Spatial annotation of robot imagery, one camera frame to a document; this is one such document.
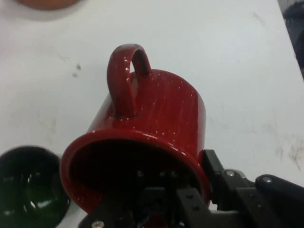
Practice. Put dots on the brown wooden mug tree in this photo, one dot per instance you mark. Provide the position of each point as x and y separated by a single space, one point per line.
47 4

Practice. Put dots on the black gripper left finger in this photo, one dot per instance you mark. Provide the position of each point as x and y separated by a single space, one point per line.
190 204

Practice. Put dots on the dark green enamel mug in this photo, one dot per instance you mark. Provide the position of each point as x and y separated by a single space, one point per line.
40 204

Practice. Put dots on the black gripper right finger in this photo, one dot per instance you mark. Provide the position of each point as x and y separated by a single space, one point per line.
249 197

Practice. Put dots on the red speckled enamel mug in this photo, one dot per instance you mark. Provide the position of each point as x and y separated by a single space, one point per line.
166 107

